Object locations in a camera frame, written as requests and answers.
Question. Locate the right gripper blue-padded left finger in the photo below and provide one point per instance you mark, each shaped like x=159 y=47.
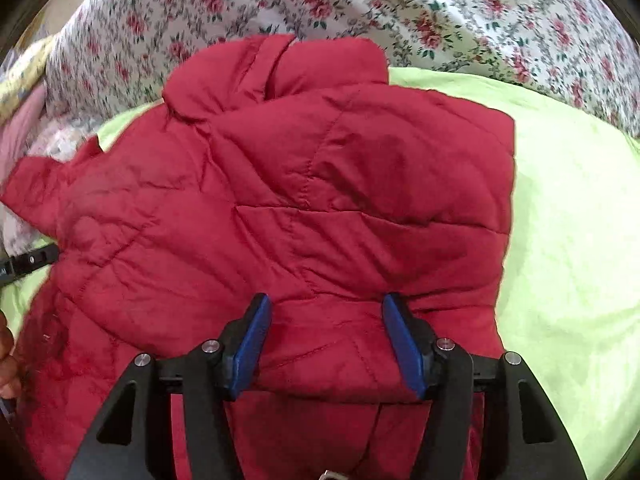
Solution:
x=243 y=340

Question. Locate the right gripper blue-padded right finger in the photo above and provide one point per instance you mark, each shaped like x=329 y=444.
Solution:
x=412 y=340

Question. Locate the red quilted puffer jacket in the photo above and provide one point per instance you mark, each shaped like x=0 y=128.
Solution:
x=292 y=168

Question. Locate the person's left hand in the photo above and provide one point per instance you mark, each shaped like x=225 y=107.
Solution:
x=10 y=382

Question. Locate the pink blanket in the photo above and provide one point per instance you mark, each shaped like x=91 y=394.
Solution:
x=15 y=131

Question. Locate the lime green bed sheet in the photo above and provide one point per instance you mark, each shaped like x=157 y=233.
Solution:
x=569 y=287

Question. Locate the yellow floral quilt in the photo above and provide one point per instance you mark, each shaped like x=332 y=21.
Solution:
x=24 y=74

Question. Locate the white rose-patterned floral duvet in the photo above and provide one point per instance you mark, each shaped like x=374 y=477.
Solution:
x=113 y=55

